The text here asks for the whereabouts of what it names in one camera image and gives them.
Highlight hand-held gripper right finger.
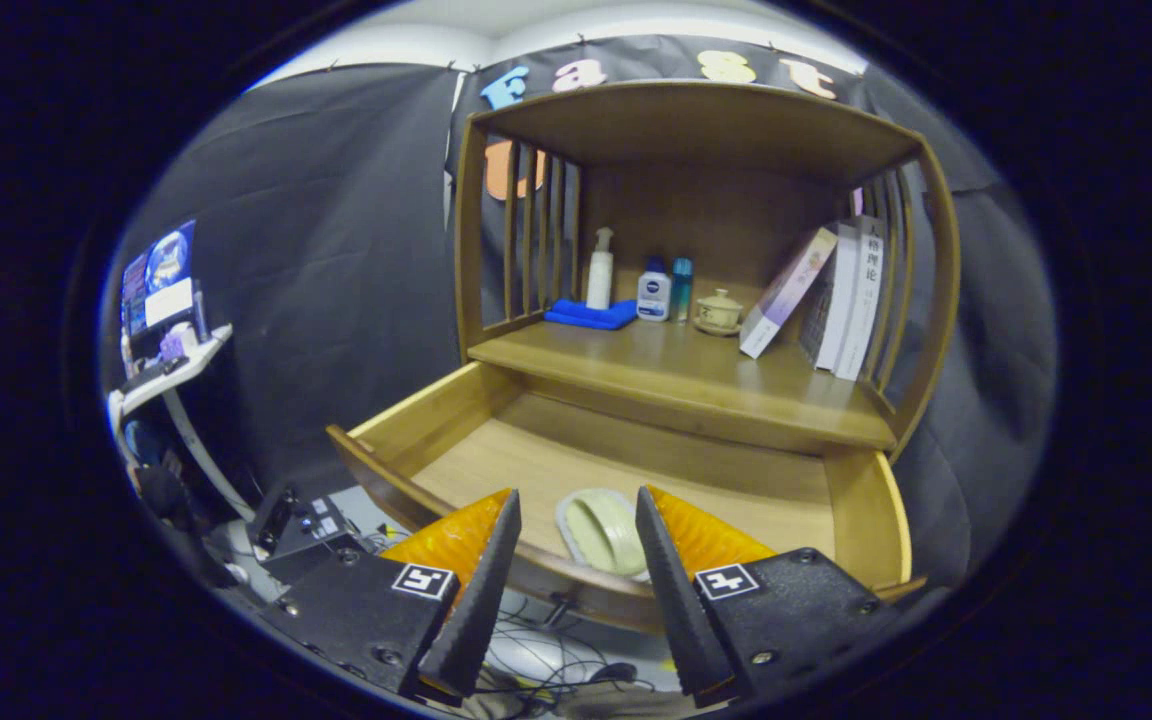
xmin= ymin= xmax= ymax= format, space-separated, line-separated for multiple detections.
xmin=634 ymin=485 xmax=902 ymax=709

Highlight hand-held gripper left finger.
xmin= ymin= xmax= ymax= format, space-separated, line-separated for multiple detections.
xmin=271 ymin=488 xmax=523 ymax=701

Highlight pale green soap dish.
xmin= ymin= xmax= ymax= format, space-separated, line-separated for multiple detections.
xmin=555 ymin=488 xmax=652 ymax=583

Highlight wooden drawer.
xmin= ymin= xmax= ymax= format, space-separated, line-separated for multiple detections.
xmin=326 ymin=360 xmax=929 ymax=636

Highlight wooden countertop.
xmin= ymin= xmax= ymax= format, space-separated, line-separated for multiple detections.
xmin=466 ymin=318 xmax=899 ymax=451

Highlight wooden cabinet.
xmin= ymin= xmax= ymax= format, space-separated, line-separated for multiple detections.
xmin=451 ymin=80 xmax=962 ymax=466

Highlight black equipment box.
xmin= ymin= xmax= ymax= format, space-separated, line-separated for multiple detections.
xmin=251 ymin=485 xmax=367 ymax=586

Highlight beige lidded teacup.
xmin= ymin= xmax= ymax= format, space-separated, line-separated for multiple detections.
xmin=693 ymin=288 xmax=745 ymax=337

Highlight blue folded cloth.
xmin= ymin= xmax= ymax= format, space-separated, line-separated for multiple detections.
xmin=544 ymin=297 xmax=639 ymax=331

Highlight white lotion bottle blue cap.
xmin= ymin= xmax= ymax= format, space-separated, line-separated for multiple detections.
xmin=636 ymin=257 xmax=672 ymax=323

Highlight dark patterned book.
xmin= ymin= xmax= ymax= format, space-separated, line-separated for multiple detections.
xmin=798 ymin=270 xmax=837 ymax=363

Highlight purple and white book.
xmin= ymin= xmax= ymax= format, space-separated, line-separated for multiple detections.
xmin=739 ymin=226 xmax=839 ymax=360

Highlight white pump bottle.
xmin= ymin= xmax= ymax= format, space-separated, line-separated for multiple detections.
xmin=586 ymin=227 xmax=615 ymax=311

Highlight plain white book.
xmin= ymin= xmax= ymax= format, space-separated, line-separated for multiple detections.
xmin=814 ymin=222 xmax=862 ymax=373

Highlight white book black lettering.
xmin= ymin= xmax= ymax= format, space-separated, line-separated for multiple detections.
xmin=833 ymin=215 xmax=887 ymax=382

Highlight white side table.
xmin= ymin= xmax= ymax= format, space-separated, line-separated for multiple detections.
xmin=106 ymin=322 xmax=257 ymax=521

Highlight black backdrop cloth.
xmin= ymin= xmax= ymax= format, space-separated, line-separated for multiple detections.
xmin=101 ymin=35 xmax=1057 ymax=591

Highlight tangled black cables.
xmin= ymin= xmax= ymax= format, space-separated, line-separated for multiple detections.
xmin=476 ymin=590 xmax=657 ymax=717

